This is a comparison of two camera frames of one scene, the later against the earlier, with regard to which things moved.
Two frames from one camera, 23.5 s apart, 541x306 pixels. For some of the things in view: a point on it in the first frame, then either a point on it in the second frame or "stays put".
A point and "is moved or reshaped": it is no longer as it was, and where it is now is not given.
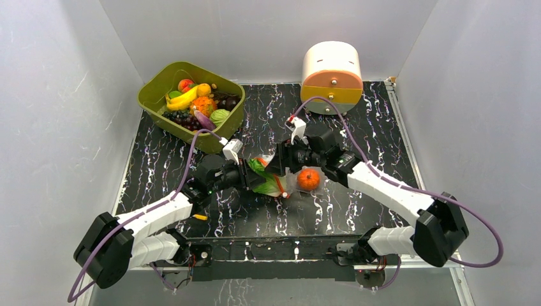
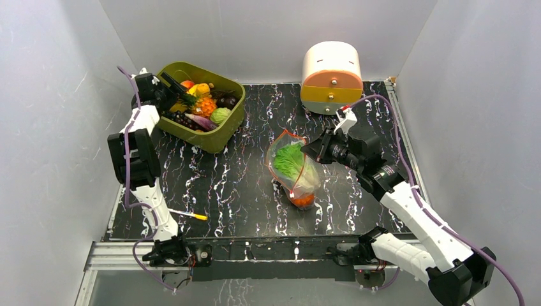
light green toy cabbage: x=219 y=116 stays put
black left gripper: x=251 y=181 → x=175 y=89
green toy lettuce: x=271 y=187 → x=295 y=164
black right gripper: x=283 y=156 → x=323 y=146
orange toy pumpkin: x=308 y=179 → x=304 y=201
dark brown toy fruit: x=228 y=102 stays put
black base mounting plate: x=296 y=259 stays put
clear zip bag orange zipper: x=307 y=178 is moved or reshaped
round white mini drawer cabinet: x=332 y=69 stays put
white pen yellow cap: x=200 y=217 stays put
